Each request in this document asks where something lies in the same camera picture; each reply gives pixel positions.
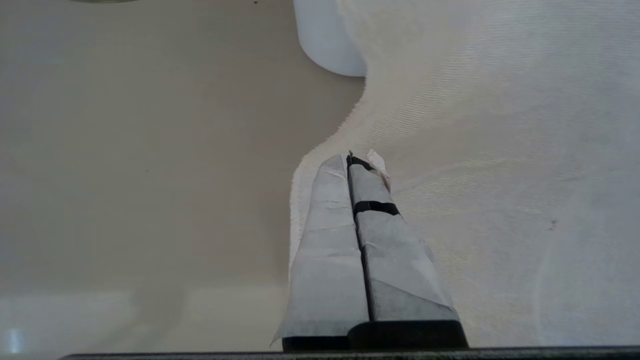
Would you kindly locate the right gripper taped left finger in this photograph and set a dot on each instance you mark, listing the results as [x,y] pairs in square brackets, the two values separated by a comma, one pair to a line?
[330,260]

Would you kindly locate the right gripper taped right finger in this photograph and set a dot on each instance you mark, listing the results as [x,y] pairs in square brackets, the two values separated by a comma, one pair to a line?
[400,280]

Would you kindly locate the cream cloth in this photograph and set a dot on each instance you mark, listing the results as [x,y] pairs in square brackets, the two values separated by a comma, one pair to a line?
[500,150]

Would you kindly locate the white paper cup stack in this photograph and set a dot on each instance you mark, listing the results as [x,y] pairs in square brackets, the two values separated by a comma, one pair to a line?
[325,35]

